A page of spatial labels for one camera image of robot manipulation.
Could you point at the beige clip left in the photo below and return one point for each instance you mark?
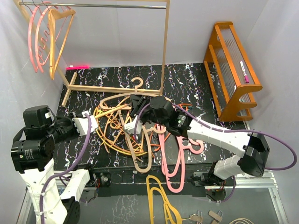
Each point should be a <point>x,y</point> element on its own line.
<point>198,217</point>

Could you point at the wooden hanger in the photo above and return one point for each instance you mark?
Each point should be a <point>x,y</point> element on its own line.
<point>53,16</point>

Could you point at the beige clip right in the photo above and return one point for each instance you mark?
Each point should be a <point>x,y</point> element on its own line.
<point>217,217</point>

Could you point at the beige plastic hanger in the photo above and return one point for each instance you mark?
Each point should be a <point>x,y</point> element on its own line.
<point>145,139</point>

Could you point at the pink flat plastic hanger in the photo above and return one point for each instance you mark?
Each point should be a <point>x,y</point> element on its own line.
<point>195,146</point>

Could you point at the wooden garment rack frame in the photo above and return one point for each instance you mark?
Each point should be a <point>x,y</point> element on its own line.
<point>70,84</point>

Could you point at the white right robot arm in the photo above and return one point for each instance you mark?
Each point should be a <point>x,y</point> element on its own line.
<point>250,149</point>

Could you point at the orange wooden shelf rack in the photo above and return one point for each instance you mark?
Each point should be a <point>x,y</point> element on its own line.
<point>233,98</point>

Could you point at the pink wavy wire hanger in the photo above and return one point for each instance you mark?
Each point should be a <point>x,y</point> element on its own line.
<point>36,14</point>

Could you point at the pink white marker pen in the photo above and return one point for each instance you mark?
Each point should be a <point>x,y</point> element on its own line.
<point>244,72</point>

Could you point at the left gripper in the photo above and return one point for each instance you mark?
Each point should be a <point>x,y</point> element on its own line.
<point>76,121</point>

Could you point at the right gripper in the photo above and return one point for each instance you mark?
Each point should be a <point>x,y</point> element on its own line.
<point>137,104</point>

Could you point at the orange plastic curved hanger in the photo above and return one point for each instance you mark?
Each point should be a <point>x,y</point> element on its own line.
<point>110,128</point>

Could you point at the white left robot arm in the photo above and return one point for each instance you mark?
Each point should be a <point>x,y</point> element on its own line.
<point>55,196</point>

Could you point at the cream hanger bottom edge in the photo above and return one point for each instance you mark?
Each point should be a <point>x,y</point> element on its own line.
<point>241,221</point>

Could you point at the pink tape strip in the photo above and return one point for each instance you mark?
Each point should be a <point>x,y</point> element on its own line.
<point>77,67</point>

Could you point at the yellow plastic hanger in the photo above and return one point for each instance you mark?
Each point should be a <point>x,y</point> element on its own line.
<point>160,207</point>

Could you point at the beige clip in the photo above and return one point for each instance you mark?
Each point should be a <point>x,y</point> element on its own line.
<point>198,217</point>
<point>217,217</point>

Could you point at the pink curved wire hanger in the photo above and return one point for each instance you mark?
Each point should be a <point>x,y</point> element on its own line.
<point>59,26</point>

